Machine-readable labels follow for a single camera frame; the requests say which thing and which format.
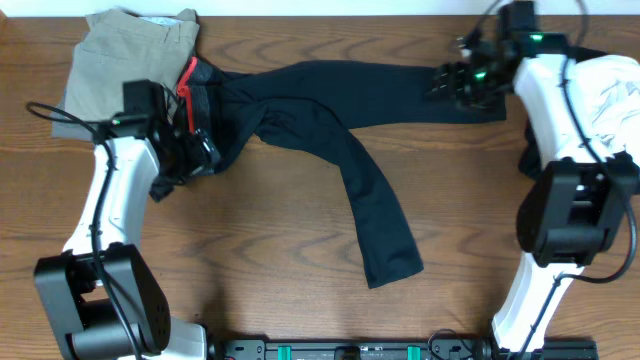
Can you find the black leggings red waistband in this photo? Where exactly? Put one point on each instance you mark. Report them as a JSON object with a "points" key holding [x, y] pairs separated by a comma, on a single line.
{"points": [[314, 106]]}

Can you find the folded khaki pants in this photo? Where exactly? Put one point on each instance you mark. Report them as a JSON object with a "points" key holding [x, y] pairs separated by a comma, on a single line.
{"points": [[119, 48]]}

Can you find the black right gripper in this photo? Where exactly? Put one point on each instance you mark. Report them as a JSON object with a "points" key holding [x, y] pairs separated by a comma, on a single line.
{"points": [[453, 73]]}

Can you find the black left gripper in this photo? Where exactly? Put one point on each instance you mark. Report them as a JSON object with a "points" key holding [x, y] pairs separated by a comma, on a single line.
{"points": [[200, 160]]}

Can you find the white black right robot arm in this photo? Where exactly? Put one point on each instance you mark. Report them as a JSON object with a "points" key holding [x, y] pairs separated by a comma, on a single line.
{"points": [[574, 209]]}

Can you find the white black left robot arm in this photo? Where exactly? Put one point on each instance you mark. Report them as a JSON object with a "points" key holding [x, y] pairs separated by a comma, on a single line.
{"points": [[101, 299]]}

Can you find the white crumpled shirt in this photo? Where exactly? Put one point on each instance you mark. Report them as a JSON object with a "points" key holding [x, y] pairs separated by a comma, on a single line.
{"points": [[608, 93]]}

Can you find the black garment with logo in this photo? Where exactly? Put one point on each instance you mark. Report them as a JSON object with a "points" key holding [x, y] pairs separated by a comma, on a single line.
{"points": [[530, 163]]}

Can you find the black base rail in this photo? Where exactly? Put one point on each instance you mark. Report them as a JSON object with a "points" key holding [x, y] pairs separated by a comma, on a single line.
{"points": [[400, 351]]}

